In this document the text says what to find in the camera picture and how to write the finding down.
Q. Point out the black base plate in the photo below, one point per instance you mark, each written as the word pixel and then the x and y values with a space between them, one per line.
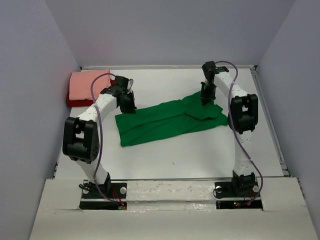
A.
pixel 91 198
pixel 228 199

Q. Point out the pink folded t-shirt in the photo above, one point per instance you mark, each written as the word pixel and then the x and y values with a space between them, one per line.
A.
pixel 78 77

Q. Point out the green t-shirt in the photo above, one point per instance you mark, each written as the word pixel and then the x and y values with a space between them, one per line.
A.
pixel 169 119

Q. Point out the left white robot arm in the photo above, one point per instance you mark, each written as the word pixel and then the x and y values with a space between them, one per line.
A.
pixel 83 135

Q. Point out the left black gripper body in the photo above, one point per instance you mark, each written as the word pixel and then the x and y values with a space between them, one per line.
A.
pixel 126 92

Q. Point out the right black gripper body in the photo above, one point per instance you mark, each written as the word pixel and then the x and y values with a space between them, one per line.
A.
pixel 208 92

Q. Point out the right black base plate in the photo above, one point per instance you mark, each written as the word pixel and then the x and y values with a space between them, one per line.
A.
pixel 228 199

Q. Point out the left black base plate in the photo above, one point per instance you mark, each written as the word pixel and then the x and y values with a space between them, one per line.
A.
pixel 91 198

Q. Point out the dark red folded t-shirt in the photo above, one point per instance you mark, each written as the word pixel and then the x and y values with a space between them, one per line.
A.
pixel 77 103

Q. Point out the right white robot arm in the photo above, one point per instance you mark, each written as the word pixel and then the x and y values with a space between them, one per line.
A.
pixel 243 114

